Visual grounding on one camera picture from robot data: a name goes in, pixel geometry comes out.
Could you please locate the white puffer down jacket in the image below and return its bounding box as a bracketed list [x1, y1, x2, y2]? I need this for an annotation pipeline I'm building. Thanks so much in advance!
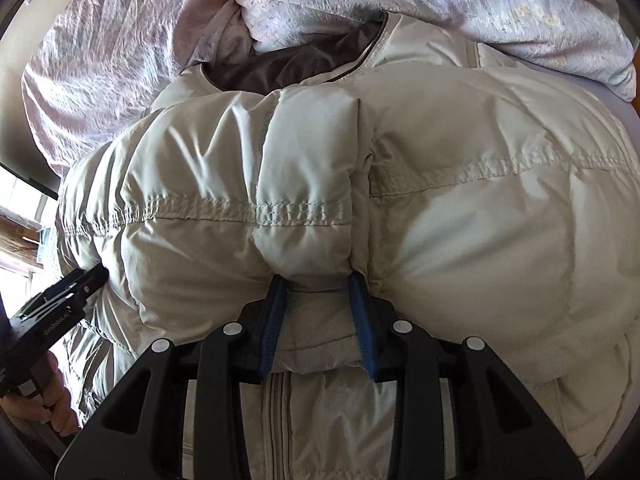
[55, 14, 639, 479]

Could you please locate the person's left hand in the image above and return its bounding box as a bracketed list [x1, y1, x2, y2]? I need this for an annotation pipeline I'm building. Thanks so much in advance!
[1, 351, 79, 437]

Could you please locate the pink floral duvet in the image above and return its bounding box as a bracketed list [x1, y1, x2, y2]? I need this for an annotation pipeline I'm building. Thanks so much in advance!
[21, 0, 637, 174]

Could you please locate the lilac bed sheet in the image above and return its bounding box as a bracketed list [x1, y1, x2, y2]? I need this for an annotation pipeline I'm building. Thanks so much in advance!
[523, 61, 639, 129]

